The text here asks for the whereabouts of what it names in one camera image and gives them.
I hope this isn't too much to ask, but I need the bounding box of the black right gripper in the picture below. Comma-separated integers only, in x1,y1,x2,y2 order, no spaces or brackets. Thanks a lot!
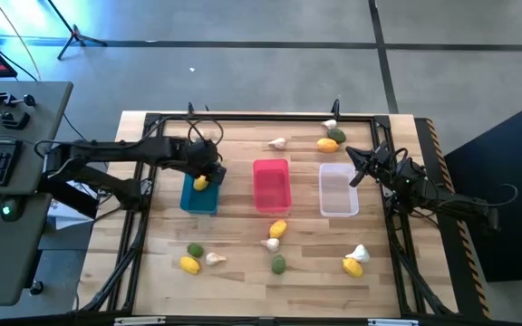
344,142,398,188

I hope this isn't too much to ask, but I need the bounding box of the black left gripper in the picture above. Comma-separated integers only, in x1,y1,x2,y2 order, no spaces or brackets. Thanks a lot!
183,139,227,185

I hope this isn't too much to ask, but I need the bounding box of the large white garlic bulb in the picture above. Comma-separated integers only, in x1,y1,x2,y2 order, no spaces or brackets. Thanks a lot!
344,244,372,264

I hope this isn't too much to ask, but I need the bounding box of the blue plastic basket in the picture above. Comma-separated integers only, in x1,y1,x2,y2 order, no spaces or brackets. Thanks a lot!
179,173,221,216

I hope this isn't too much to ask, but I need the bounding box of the clear plastic basket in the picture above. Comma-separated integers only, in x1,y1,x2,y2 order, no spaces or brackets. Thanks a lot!
318,162,361,218

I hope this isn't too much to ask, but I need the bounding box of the red plastic basket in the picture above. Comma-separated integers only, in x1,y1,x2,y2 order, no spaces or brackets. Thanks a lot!
252,158,293,214

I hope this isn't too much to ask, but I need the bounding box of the black platform with hazard stripes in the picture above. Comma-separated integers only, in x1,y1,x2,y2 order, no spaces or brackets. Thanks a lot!
414,117,493,321

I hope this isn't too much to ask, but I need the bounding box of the dark navy panel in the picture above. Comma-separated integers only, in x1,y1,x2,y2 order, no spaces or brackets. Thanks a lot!
441,92,522,284

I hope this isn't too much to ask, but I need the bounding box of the black tripod stand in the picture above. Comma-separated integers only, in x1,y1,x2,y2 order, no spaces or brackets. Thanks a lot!
45,0,108,61

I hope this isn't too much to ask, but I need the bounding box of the black computer mouse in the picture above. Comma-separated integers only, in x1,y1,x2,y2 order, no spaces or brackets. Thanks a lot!
0,197,24,223

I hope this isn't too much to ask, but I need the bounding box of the black clamp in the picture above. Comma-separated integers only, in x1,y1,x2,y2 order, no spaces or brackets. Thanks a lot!
0,107,32,131
0,89,36,110

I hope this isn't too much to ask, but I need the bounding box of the black aluminium table frame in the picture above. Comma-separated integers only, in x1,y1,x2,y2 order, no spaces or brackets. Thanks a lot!
77,110,459,318

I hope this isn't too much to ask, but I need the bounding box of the yellow cable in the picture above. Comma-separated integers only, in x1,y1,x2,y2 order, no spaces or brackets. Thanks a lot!
0,0,43,82

